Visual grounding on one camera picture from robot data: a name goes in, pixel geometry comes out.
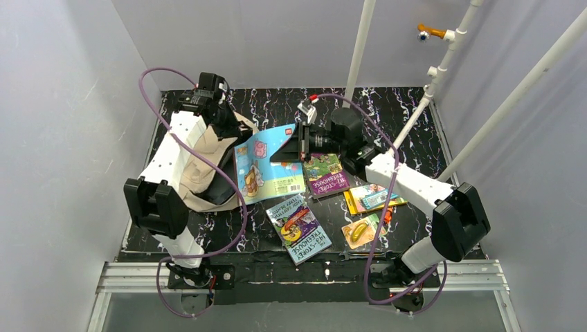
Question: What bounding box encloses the blue 143-storey treehouse book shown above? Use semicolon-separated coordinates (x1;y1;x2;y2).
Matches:
266;194;332;266

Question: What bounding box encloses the orange small toy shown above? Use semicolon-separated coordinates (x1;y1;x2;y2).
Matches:
383;207;393;225

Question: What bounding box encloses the light blue cartoon notebook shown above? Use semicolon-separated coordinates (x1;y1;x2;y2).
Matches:
234;124;306;205

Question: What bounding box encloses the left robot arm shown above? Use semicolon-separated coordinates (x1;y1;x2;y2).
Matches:
123;72;256;288

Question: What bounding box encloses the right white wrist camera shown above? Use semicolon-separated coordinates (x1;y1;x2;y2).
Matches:
298;100;317;125

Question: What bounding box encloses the beige canvas student bag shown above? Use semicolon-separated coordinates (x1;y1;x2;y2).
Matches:
179;127;240;212

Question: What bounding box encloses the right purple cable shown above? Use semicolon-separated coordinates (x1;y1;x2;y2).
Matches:
309;93;448;317

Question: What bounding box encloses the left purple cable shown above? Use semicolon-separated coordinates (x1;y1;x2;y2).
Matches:
138;67;249;320

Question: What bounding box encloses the yellow item blister pack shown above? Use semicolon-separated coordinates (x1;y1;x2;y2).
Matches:
341;214;380;249

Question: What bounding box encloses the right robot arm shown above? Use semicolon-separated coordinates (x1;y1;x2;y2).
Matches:
270;108;491;277

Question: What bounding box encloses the yellow crayon pack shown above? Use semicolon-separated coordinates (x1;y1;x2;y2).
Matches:
343;184;388;215

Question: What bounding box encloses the white pvc pipe frame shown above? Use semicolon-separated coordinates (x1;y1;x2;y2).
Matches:
343;1;586;181

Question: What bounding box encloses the purple cable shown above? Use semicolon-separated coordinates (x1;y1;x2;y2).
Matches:
309;93;448;317
138;67;249;320

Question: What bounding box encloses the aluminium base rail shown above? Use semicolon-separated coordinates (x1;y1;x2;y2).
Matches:
87;259;521;331

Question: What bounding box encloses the purple treehouse book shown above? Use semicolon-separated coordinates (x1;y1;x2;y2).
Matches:
303;154;350;200

